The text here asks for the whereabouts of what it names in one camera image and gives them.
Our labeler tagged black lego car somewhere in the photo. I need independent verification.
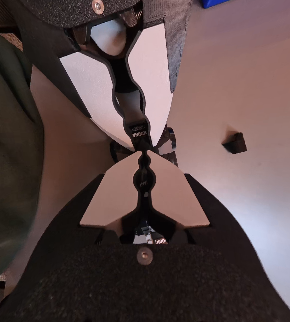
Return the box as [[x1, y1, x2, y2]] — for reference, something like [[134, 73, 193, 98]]
[[110, 120, 178, 245]]

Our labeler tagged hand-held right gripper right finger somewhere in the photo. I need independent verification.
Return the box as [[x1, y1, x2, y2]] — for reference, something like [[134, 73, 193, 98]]
[[143, 151, 210, 231]]

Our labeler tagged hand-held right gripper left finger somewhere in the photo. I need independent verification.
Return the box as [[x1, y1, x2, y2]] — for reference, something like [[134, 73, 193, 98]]
[[80, 151, 145, 234]]

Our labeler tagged small black lego brick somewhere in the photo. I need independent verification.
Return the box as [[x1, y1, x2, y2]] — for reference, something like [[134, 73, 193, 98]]
[[222, 132, 247, 154]]

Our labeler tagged blue storage bin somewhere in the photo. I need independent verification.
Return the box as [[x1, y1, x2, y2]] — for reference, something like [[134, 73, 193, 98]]
[[200, 0, 231, 8]]

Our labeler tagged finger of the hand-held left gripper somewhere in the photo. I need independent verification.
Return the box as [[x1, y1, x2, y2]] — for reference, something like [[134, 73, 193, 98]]
[[127, 22, 174, 147], [59, 49, 135, 150]]

